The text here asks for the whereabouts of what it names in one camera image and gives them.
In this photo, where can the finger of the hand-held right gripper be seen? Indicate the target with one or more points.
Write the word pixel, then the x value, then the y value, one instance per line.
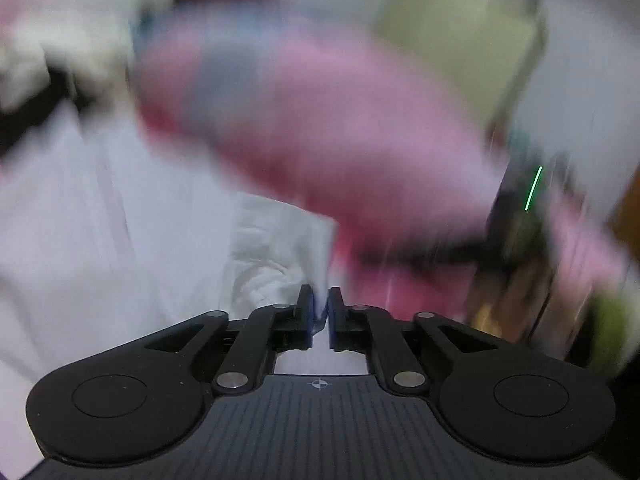
pixel 430 255

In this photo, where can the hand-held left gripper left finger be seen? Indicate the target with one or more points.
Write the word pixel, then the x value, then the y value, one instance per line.
pixel 312 310

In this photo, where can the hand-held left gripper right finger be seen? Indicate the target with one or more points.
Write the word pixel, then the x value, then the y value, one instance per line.
pixel 331 310

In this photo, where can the white button shirt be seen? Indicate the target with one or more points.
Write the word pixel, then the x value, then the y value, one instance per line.
pixel 100 235

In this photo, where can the pink quilt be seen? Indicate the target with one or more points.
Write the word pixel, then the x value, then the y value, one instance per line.
pixel 325 135

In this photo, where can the cream white fleece cloth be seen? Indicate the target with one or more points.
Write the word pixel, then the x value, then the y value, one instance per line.
pixel 50 45

